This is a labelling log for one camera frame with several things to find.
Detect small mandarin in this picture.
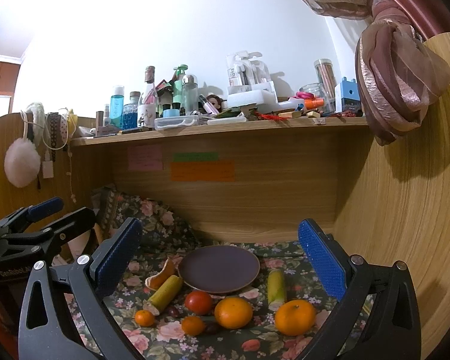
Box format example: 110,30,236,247
181,315,206,336
135,310,156,328

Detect peeled pomelo piece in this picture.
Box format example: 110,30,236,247
145,258,176,291

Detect yellow corn piece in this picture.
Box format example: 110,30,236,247
267,269,287,311
143,275,183,316

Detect large orange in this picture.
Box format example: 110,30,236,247
214,297,254,330
274,299,316,336

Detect dark red jujube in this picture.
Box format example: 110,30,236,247
167,306,180,318

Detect red tomato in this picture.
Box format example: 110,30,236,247
184,290,214,315

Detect white fluffy earmuffs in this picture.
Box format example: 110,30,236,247
4,102,45,189

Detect pink sticky note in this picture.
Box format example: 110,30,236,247
127,145,163,172

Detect floral pillow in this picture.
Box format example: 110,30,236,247
91,186,201,253

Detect floral green bedsheet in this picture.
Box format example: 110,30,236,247
105,241,337,359

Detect green sticky note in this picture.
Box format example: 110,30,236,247
173,152,219,163

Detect blue liquid bottle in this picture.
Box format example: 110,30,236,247
109,86,124,128

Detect clear plastic tray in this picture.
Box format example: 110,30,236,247
154,115,200,131

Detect dark purple plate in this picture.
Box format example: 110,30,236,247
177,244,261,294

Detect orange sticky note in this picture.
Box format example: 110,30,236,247
170,160,236,182

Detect green pump bottle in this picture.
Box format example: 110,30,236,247
171,64,188,109

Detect wooden headboard shelf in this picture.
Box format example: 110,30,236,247
0,114,372,242

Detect blue pencil sharpener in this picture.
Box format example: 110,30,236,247
335,76,362,115

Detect pink tied curtain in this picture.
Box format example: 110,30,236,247
303,0,450,146

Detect clear tall jar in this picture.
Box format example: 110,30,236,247
314,58,337,99

